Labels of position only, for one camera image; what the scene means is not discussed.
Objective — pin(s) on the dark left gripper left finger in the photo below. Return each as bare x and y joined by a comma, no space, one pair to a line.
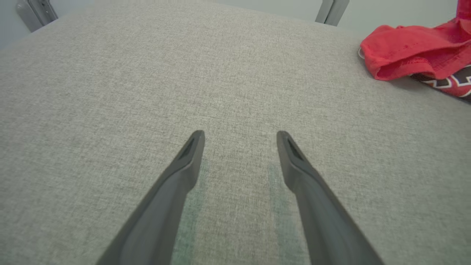
162,209

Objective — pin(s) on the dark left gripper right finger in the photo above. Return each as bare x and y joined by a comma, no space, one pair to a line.
323,221

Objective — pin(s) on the red jersey with lettering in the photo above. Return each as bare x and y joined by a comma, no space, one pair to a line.
412,48

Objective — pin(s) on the grey fabric sofa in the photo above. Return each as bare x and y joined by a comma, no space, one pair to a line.
184,81

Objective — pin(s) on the grey partition post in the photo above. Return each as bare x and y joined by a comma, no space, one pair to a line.
331,11

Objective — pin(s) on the grey metal frame post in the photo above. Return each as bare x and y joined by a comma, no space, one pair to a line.
35,13

